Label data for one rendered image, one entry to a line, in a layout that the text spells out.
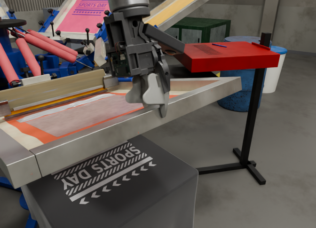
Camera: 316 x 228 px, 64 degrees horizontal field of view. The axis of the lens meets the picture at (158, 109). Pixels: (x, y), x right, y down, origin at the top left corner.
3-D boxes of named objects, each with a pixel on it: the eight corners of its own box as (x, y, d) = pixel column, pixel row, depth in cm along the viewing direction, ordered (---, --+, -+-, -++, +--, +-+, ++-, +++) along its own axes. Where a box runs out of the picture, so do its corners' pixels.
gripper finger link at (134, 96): (124, 118, 55) (119, 76, 51) (145, 110, 58) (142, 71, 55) (132, 122, 52) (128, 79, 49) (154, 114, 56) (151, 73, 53)
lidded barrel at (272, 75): (249, 81, 452) (255, 43, 424) (281, 86, 426) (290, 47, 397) (240, 90, 413) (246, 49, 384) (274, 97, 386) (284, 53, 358)
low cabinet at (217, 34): (228, 47, 710) (231, 19, 678) (201, 60, 583) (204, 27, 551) (171, 40, 806) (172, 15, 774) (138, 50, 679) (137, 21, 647)
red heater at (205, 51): (243, 53, 211) (245, 39, 206) (277, 69, 170) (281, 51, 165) (172, 57, 200) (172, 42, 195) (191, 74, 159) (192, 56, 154)
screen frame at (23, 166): (242, 90, 70) (240, 76, 70) (14, 189, 35) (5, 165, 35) (106, 88, 131) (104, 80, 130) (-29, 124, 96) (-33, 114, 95)
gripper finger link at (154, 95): (145, 124, 49) (131, 79, 48) (167, 115, 53) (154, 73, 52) (154, 124, 47) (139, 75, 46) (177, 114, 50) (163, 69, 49)
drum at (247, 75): (267, 103, 365) (280, 38, 326) (247, 116, 326) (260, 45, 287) (230, 92, 403) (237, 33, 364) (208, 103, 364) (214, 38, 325)
